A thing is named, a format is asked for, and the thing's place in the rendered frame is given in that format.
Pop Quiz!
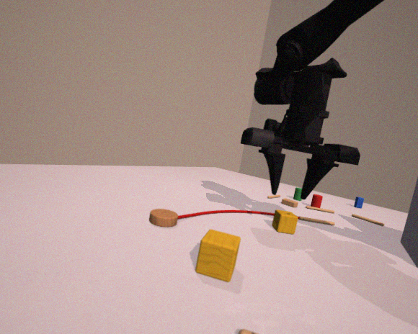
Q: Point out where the round wooden button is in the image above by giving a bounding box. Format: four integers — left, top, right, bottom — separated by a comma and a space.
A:
149, 209, 178, 227

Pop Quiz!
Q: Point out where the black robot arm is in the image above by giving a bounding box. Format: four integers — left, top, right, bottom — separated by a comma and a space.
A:
254, 0, 384, 106

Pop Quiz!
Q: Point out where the small blue block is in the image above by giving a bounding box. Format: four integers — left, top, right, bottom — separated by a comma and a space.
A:
354, 197, 364, 208

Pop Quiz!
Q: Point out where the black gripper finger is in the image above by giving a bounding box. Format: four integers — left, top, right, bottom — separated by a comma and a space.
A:
301, 158, 339, 199
259, 149, 285, 195

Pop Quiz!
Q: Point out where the green cylinder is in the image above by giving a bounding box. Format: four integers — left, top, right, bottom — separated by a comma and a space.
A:
293, 188, 302, 201

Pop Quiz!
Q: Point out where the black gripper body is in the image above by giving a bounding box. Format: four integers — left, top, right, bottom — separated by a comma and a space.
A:
241, 100, 360, 165

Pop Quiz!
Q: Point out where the red cylinder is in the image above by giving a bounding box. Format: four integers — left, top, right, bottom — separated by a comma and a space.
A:
311, 194, 322, 208

